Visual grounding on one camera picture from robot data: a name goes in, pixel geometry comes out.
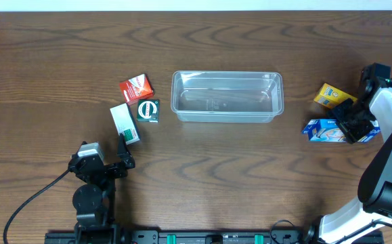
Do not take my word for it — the red Panadol box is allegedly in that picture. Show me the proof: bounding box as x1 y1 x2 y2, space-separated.
119 74 154 105

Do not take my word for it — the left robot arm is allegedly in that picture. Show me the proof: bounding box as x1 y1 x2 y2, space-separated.
68 134 135 243

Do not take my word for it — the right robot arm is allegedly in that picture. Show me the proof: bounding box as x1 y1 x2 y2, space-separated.
301 63 392 243

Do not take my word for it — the white and green box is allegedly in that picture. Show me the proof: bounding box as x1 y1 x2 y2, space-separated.
110 103 140 144

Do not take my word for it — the yellow Woods syrup box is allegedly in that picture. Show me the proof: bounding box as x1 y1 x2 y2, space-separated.
313 83 357 108

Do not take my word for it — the green round-logo box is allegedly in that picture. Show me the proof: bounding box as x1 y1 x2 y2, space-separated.
137 100 160 123

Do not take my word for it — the blue Kool Fever box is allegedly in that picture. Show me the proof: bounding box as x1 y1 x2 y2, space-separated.
301 118 381 144

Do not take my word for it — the black mounting rail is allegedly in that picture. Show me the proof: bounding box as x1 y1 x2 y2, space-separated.
44 230 385 244

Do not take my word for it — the clear plastic container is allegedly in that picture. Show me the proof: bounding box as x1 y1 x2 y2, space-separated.
171 70 284 123

